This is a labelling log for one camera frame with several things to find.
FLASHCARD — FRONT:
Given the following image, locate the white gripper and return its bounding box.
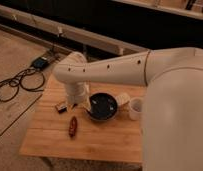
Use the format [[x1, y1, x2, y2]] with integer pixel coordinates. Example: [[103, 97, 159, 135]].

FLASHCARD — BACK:
[[65, 82, 89, 104]]

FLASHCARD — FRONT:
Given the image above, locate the red pepper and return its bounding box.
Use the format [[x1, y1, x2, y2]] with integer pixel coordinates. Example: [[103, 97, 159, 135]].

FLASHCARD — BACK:
[[69, 116, 77, 138]]

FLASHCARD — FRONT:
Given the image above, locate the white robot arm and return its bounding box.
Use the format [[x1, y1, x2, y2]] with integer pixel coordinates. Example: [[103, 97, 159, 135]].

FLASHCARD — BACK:
[[54, 47, 203, 171]]

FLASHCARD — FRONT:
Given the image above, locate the small dark box item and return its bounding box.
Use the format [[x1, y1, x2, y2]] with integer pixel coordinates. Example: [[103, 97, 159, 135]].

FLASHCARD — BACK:
[[55, 102, 67, 113]]

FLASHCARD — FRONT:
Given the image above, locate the black bowl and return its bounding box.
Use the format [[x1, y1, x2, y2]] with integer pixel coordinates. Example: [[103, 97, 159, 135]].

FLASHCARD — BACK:
[[87, 93, 118, 121]]

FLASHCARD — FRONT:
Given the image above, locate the wooden table board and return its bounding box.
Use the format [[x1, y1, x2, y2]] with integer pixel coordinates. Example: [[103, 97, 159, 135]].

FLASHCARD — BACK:
[[20, 77, 142, 163]]

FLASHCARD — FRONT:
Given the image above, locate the beige round object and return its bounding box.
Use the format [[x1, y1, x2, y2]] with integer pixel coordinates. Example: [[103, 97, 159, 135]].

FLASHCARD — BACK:
[[115, 93, 130, 107]]

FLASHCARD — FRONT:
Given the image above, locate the black power adapter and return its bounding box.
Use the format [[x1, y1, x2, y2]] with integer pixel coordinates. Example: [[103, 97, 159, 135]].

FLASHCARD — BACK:
[[31, 57, 49, 70]]

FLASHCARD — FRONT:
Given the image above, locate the white cup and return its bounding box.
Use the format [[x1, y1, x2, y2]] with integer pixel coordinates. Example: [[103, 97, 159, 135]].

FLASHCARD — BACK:
[[128, 98, 142, 120]]

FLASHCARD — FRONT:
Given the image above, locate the black coiled cable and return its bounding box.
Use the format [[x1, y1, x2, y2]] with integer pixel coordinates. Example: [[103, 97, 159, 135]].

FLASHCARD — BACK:
[[0, 66, 47, 105]]

